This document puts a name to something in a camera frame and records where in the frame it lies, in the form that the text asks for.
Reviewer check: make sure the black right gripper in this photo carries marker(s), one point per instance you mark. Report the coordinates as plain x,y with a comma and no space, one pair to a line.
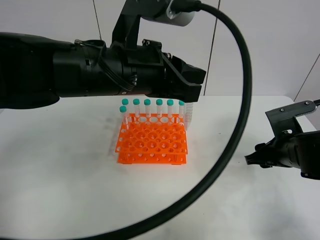
300,151

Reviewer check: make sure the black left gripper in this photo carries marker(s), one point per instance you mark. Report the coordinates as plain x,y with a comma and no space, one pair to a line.
141,70

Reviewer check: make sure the teal capped test tube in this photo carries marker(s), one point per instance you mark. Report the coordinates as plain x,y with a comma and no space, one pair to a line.
188,113

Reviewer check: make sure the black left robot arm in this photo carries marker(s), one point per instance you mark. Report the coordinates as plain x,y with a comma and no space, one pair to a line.
36,71

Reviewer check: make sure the row tube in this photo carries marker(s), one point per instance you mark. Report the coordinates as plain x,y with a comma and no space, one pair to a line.
147,105
181,109
170,104
136,103
125,102
159,105

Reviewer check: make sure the orange test tube rack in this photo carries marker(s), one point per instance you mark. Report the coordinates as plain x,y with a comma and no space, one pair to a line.
152,140

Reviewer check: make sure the front left rack tube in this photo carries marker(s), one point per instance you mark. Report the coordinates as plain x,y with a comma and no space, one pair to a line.
124,115

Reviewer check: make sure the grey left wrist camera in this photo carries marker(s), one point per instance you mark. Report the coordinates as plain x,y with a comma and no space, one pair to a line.
172,17

